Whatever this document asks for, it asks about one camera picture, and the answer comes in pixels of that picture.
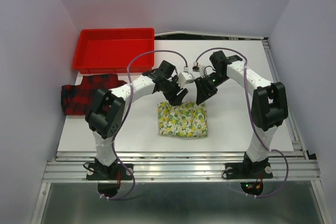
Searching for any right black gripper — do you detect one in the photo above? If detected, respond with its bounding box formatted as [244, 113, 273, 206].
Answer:
[194, 71, 229, 105]

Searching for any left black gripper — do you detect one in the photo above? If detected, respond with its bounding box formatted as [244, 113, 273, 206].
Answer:
[162, 75, 187, 106]

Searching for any lemon print skirt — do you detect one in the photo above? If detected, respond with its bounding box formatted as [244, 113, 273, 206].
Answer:
[157, 102, 208, 138]

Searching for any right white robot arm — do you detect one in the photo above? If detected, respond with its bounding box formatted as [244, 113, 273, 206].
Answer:
[193, 47, 288, 179]

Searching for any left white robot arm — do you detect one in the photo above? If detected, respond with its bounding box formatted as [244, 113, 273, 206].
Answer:
[85, 60, 194, 179]

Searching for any red plastic bin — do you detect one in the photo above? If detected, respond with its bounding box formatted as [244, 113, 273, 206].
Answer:
[72, 28, 155, 74]

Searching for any red black plaid skirt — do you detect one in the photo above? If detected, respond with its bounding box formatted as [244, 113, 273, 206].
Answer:
[61, 74, 126, 116]

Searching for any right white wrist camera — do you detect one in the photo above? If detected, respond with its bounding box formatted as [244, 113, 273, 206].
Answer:
[192, 61, 211, 78]

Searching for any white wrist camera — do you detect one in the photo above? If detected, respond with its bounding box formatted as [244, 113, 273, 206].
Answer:
[177, 71, 195, 88]
[192, 61, 211, 78]

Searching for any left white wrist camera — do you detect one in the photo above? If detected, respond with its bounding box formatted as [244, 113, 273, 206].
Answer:
[177, 71, 195, 88]

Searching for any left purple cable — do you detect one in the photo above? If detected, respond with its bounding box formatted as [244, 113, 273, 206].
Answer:
[100, 50, 190, 200]

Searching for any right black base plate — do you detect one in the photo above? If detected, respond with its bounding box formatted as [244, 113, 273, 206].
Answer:
[222, 161, 273, 197]

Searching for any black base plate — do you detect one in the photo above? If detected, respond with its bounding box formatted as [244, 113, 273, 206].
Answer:
[83, 162, 135, 200]
[222, 161, 273, 197]

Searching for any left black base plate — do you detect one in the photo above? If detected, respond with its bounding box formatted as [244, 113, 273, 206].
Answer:
[83, 162, 135, 200]

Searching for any aluminium rail frame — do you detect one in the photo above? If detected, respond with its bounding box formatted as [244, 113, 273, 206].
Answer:
[30, 31, 326, 224]

